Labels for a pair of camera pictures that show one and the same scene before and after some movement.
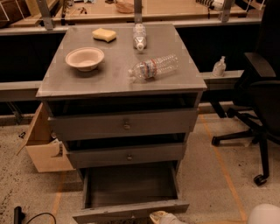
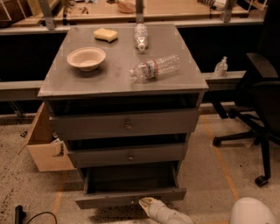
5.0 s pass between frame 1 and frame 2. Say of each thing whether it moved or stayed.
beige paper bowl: stayed
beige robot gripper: moved
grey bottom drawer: moved
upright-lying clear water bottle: stayed
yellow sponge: stayed
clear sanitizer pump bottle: stayed
